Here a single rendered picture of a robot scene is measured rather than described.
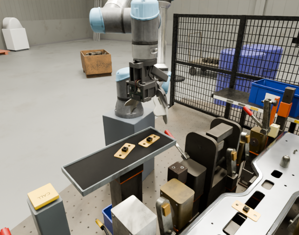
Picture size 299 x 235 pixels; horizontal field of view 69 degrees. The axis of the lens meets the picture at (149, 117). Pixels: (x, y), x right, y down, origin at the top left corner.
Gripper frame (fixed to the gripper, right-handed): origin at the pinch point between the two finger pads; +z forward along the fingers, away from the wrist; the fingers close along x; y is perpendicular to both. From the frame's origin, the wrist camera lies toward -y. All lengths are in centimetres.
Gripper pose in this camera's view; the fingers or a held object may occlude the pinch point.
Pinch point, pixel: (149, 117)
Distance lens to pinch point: 74.8
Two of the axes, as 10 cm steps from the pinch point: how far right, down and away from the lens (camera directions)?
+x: 7.9, 2.7, -5.5
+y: -6.1, 3.5, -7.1
